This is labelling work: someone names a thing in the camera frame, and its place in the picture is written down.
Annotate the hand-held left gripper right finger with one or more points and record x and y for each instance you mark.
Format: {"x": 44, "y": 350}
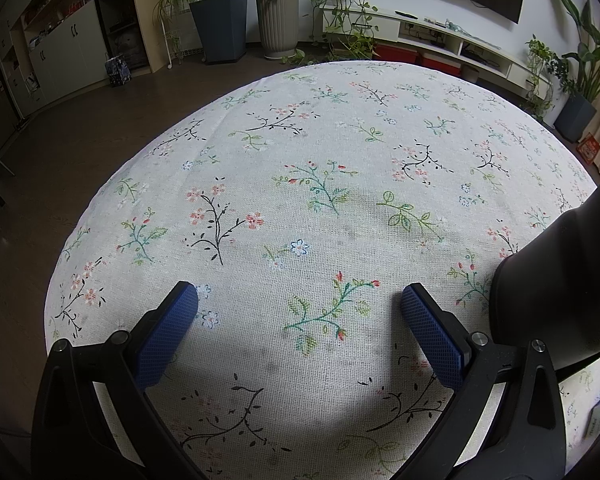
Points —
{"x": 432, "y": 335}

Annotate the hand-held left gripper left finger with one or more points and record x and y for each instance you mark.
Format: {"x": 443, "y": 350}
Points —
{"x": 167, "y": 340}

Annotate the floral tablecloth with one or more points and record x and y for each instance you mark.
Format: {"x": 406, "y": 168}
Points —
{"x": 330, "y": 185}

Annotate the blue flat tissue packet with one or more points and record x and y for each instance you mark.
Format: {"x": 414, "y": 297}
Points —
{"x": 599, "y": 417}

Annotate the red printed box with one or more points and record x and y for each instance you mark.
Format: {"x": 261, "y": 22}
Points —
{"x": 589, "y": 149}

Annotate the dark grey plant pot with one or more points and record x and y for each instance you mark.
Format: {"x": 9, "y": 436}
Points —
{"x": 575, "y": 117}

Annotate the small round pot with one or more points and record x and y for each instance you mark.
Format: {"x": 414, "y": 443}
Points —
{"x": 471, "y": 74}

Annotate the red storage box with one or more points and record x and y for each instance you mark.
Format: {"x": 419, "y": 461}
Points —
{"x": 397, "y": 53}
{"x": 442, "y": 64}

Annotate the small printed box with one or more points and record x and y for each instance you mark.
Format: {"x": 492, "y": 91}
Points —
{"x": 117, "y": 71}

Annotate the hanging vine plant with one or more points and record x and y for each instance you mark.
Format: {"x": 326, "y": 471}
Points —
{"x": 540, "y": 65}

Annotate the white television console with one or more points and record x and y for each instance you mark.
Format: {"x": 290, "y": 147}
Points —
{"x": 455, "y": 42}

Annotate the dark square plant pot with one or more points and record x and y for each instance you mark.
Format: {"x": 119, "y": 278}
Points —
{"x": 220, "y": 27}

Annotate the black remote control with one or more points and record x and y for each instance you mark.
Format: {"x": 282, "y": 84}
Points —
{"x": 406, "y": 13}

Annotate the large broad-leaf plant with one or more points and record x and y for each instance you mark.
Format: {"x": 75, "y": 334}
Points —
{"x": 587, "y": 45}

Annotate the ribbed grey plant pot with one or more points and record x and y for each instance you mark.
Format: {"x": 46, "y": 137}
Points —
{"x": 277, "y": 25}

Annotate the dark display cabinet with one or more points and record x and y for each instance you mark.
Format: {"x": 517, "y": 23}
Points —
{"x": 117, "y": 10}

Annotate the trailing pothos plant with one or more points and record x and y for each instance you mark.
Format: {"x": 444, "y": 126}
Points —
{"x": 345, "y": 5}

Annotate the white wall cabinet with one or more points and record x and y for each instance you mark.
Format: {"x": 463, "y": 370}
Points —
{"x": 60, "y": 35}

